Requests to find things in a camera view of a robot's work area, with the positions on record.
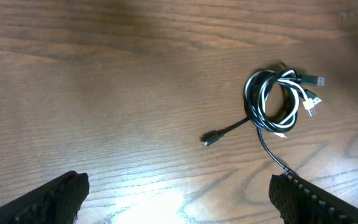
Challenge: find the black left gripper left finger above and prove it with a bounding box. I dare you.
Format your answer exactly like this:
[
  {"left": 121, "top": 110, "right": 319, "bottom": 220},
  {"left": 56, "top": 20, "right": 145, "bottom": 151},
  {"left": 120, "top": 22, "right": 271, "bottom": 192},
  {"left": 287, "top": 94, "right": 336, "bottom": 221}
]
[{"left": 0, "top": 171, "right": 90, "bottom": 223}]

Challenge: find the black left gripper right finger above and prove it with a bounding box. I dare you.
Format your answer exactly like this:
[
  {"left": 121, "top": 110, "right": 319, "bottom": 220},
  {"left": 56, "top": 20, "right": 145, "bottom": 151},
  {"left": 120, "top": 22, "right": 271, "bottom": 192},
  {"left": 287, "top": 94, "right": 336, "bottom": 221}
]
[{"left": 268, "top": 173, "right": 358, "bottom": 224}]

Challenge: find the white USB cable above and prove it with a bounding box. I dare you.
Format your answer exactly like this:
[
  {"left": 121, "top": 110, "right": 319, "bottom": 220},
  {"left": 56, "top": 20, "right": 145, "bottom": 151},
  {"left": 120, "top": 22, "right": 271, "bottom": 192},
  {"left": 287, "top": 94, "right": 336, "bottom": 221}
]
[{"left": 244, "top": 69, "right": 318, "bottom": 139}]

